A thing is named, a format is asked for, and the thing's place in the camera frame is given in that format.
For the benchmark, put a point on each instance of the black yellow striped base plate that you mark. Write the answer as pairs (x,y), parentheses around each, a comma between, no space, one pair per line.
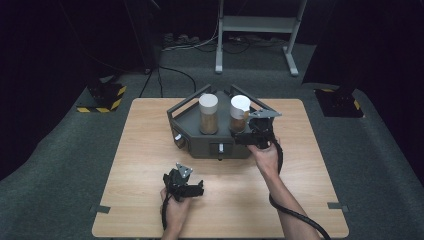
(103,100)
(340,103)

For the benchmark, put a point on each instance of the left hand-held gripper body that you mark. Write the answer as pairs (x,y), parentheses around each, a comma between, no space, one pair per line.
(176,186)

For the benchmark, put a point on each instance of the person's left hand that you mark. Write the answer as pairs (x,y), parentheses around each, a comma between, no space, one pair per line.
(176,213)

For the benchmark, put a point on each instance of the dark grey corner rack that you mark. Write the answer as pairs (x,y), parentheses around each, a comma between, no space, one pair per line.
(190,126)

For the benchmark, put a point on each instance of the grey tape piece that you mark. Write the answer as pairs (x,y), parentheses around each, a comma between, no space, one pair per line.
(100,209)
(338,206)

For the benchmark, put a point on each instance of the spice jar with grey lid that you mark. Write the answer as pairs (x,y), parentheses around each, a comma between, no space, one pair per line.
(208,113)

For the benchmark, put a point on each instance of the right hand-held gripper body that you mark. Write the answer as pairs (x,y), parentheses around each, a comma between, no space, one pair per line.
(263,130)

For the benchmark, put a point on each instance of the white metal stand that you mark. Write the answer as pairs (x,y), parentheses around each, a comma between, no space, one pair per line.
(260,24)

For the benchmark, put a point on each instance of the spice jar with white spout lid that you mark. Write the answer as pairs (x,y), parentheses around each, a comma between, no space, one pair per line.
(238,111)

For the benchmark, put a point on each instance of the person's right hand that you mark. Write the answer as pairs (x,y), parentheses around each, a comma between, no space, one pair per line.
(266,160)

